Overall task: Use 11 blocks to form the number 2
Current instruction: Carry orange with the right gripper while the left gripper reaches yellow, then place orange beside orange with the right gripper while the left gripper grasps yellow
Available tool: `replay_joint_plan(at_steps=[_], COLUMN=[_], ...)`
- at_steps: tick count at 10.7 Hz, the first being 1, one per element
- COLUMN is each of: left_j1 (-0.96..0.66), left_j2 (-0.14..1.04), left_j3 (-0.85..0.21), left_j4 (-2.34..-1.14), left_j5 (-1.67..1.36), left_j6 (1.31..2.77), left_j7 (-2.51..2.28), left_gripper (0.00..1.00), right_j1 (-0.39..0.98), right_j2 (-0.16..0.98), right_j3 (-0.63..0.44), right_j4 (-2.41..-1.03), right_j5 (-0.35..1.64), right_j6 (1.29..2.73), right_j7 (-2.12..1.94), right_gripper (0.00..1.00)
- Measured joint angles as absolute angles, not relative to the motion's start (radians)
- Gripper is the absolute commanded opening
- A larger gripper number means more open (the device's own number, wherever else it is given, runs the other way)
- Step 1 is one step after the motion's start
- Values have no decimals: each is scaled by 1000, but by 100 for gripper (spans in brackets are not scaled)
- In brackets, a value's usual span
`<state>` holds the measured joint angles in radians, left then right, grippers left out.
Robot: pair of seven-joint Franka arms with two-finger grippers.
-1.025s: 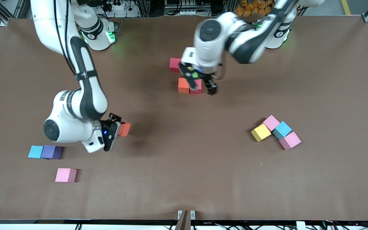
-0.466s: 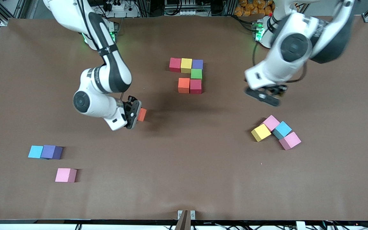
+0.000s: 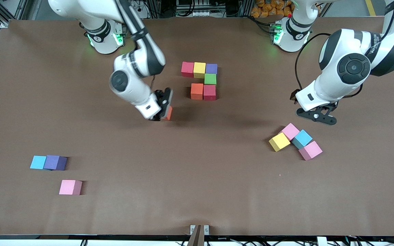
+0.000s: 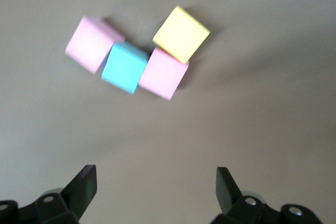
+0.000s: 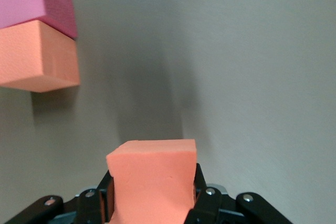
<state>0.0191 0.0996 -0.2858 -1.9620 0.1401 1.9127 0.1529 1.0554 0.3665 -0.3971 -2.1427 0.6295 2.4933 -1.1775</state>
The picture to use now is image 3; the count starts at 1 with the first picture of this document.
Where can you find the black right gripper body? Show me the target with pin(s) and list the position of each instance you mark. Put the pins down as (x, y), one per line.
(163, 100)

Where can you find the orange foam cube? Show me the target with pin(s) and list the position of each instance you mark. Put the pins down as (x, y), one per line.
(168, 112)
(197, 91)

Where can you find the pink foam cube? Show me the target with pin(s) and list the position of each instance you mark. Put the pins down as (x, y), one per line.
(310, 149)
(290, 131)
(68, 187)

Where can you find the red foam cube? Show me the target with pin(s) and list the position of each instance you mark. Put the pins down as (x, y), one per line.
(209, 92)
(187, 69)

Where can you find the yellow foam cube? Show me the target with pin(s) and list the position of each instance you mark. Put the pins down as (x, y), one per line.
(279, 141)
(199, 70)

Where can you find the green foam cube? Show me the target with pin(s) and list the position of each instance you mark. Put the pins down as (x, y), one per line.
(210, 79)

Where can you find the purple foam cube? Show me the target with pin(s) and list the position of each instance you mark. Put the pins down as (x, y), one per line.
(211, 68)
(53, 162)

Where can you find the blue foam cube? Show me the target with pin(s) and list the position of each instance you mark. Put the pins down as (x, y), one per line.
(38, 162)
(302, 137)

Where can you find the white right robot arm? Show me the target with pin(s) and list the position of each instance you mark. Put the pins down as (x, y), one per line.
(120, 81)

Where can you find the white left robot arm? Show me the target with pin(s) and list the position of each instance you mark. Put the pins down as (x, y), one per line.
(354, 67)

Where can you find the brown table cover sheet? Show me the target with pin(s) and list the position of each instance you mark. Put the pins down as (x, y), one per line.
(196, 188)

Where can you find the white power strip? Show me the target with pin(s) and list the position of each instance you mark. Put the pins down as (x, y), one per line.
(144, 13)

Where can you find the bag of orange items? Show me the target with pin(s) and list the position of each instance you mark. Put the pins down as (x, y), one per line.
(272, 8)

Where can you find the white terminal strip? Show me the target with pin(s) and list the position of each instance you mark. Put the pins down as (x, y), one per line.
(203, 13)

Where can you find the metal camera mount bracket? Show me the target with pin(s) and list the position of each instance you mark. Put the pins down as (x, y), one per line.
(199, 235)

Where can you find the aluminium frame profile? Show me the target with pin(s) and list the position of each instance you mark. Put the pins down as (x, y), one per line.
(24, 8)

